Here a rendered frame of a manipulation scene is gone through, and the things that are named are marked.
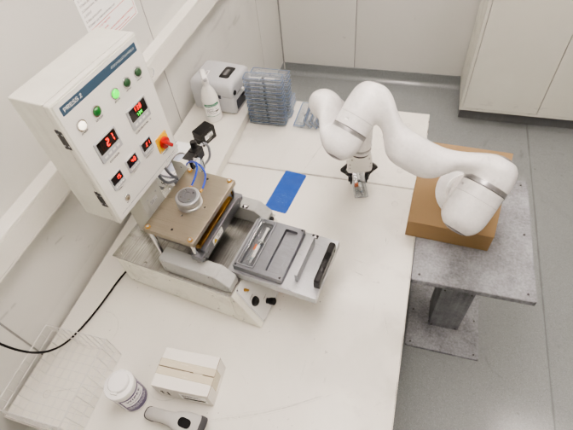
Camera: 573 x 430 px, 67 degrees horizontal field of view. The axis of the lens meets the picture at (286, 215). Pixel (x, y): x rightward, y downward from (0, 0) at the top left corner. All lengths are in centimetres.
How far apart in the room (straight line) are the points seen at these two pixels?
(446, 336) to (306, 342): 104
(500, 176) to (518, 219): 65
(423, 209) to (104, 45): 114
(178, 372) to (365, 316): 62
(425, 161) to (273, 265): 54
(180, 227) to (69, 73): 50
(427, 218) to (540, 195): 152
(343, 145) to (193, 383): 81
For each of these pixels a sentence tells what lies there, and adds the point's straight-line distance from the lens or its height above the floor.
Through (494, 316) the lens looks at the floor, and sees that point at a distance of 249.
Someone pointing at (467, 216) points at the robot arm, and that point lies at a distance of 122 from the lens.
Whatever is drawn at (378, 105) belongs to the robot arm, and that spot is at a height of 140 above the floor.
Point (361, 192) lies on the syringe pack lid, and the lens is 180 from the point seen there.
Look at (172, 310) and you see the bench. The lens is 161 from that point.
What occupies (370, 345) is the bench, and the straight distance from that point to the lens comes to 147.
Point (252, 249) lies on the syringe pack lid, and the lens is 136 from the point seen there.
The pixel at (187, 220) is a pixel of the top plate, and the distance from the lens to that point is 134.
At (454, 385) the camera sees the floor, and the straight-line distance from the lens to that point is 229.
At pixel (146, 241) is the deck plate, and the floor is 93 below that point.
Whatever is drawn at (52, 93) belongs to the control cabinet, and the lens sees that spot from 115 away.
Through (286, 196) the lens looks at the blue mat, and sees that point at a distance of 182.
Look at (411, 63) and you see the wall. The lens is 367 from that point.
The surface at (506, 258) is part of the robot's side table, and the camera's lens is 174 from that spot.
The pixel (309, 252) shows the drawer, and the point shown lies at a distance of 135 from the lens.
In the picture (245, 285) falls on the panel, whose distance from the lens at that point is 142.
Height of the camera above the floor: 211
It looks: 51 degrees down
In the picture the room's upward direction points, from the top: 8 degrees counter-clockwise
